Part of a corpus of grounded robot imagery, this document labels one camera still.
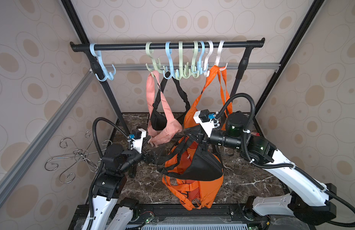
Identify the aluminium rail left wall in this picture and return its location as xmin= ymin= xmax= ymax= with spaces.
xmin=0 ymin=71 xmax=93 ymax=209

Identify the orange backpack bottom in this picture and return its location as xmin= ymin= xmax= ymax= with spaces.
xmin=162 ymin=136 xmax=224 ymax=211

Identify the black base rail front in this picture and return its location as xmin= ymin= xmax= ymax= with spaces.
xmin=69 ymin=203 xmax=316 ymax=230

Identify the orange sling bag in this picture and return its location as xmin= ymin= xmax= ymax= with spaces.
xmin=183 ymin=66 xmax=232 ymax=129

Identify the dark grey clothes rack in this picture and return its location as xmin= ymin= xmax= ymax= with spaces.
xmin=70 ymin=38 xmax=266 ymax=179

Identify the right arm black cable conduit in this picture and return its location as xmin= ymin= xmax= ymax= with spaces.
xmin=214 ymin=92 xmax=355 ymax=228

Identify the black corner frame post left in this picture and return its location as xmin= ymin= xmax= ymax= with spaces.
xmin=60 ymin=0 xmax=122 ymax=117

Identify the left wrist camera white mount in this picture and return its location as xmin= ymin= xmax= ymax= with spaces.
xmin=129 ymin=128 xmax=147 ymax=154

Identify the light green hook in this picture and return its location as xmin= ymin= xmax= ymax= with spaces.
xmin=190 ymin=41 xmax=200 ymax=78
xmin=175 ymin=41 xmax=191 ymax=80
xmin=145 ymin=42 xmax=165 ymax=73

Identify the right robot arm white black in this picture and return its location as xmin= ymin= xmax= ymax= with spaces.
xmin=193 ymin=110 xmax=336 ymax=226

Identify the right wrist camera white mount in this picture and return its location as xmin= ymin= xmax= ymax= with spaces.
xmin=193 ymin=109 xmax=220 ymax=138

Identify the black corner frame post right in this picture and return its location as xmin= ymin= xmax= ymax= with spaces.
xmin=256 ymin=0 xmax=325 ymax=115

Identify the light blue hook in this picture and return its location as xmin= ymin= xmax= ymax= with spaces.
xmin=89 ymin=43 xmax=116 ymax=82
xmin=197 ymin=41 xmax=205 ymax=74
xmin=165 ymin=42 xmax=175 ymax=79

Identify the pink sling bag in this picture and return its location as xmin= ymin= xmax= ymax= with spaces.
xmin=146 ymin=71 xmax=182 ymax=147

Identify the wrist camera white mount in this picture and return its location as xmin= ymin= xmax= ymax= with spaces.
xmin=193 ymin=109 xmax=220 ymax=138
xmin=129 ymin=128 xmax=147 ymax=154

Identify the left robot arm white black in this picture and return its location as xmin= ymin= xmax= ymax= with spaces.
xmin=82 ymin=144 xmax=161 ymax=230

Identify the black corner frame post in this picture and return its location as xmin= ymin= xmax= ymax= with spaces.
xmin=60 ymin=0 xmax=122 ymax=117
xmin=256 ymin=0 xmax=325 ymax=115

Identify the chrome jewelry stand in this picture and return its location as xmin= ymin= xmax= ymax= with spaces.
xmin=44 ymin=130 xmax=100 ymax=185

